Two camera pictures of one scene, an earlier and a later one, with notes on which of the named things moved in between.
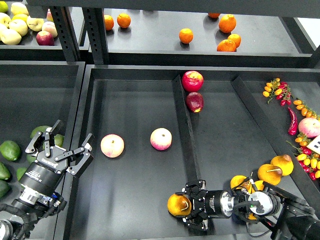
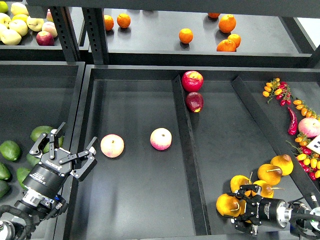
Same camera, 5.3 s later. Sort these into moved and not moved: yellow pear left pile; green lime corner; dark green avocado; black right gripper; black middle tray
Moved: black right gripper
Not moved: black middle tray; dark green avocado; green lime corner; yellow pear left pile
